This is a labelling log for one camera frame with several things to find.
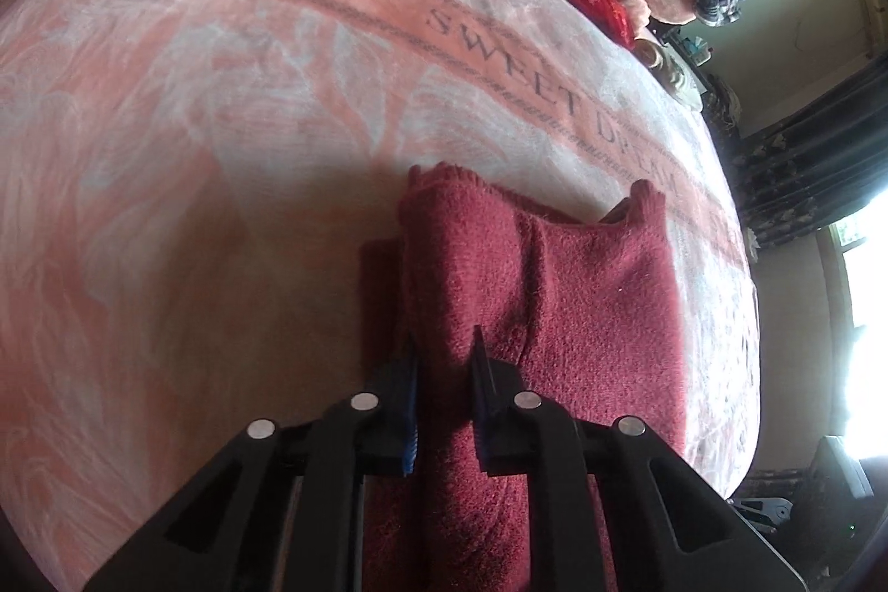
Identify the dark patterned curtain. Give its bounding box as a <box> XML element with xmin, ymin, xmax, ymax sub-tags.
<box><xmin>728</xmin><ymin>77</ymin><xmax>888</xmax><ymax>251</ymax></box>

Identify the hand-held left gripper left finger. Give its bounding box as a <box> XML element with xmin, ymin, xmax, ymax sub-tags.
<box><xmin>82</xmin><ymin>349</ymin><xmax>421</xmax><ymax>592</ymax></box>

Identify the pink patterned blanket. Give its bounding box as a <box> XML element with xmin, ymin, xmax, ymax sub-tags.
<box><xmin>0</xmin><ymin>0</ymin><xmax>762</xmax><ymax>592</ymax></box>

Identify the bright window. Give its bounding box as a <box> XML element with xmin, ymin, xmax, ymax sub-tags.
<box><xmin>831</xmin><ymin>210</ymin><xmax>888</xmax><ymax>451</ymax></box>

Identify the white device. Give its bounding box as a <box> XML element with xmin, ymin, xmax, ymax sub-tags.
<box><xmin>727</xmin><ymin>493</ymin><xmax>796</xmax><ymax>528</ymax></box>

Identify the pale plush toy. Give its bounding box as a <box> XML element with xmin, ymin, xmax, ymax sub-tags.
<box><xmin>634</xmin><ymin>36</ymin><xmax>703</xmax><ymax>104</ymax></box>

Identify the dark red knitted sweater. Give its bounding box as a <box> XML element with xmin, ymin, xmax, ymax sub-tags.
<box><xmin>357</xmin><ymin>162</ymin><xmax>691</xmax><ymax>592</ymax></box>

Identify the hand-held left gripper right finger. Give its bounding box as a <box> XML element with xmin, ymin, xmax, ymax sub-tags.
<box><xmin>468</xmin><ymin>325</ymin><xmax>809</xmax><ymax>592</ymax></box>

